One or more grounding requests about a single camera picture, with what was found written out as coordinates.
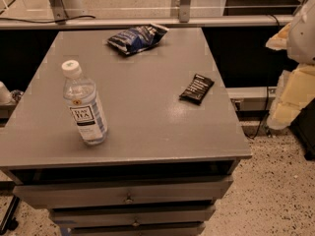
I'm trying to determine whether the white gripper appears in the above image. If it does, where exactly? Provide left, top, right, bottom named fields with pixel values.
left=266, top=0, right=315, bottom=130

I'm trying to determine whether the clear plastic tea bottle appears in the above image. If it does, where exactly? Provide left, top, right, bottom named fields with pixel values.
left=61, top=60, right=108, bottom=146

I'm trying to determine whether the black snack bar packet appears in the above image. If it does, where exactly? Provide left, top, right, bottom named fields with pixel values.
left=179, top=74, right=215, bottom=105

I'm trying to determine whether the blue chip bag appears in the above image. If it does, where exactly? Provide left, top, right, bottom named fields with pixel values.
left=107, top=24, right=168, bottom=55

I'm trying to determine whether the grey drawer cabinet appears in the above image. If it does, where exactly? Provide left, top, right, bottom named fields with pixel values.
left=0, top=29, right=251, bottom=236

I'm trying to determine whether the metal shelf rail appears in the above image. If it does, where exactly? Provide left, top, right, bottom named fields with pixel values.
left=0, top=15, right=293, bottom=30

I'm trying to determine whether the black cable on shelf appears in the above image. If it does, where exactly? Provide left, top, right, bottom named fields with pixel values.
left=0, top=14, right=96, bottom=25

